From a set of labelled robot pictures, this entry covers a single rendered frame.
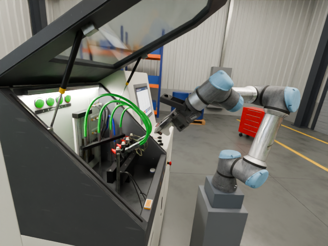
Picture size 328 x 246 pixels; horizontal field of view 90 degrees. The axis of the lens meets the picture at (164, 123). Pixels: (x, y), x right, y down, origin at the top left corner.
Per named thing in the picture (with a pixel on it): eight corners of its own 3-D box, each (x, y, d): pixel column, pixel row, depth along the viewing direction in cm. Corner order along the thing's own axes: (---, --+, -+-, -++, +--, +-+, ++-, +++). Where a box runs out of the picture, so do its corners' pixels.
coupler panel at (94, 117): (94, 141, 117) (92, 97, 108) (90, 140, 117) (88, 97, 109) (103, 135, 129) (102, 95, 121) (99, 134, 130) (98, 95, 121)
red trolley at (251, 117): (236, 135, 481) (242, 107, 457) (247, 134, 501) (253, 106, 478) (259, 145, 421) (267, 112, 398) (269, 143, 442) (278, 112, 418)
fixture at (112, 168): (122, 195, 98) (122, 173, 94) (107, 192, 99) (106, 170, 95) (138, 166, 131) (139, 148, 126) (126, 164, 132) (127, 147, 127)
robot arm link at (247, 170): (238, 176, 99) (275, 89, 92) (263, 191, 86) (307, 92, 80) (227, 175, 92) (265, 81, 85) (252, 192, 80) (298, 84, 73)
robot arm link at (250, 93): (255, 83, 100) (193, 80, 75) (274, 85, 91) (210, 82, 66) (251, 102, 103) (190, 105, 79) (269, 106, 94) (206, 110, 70)
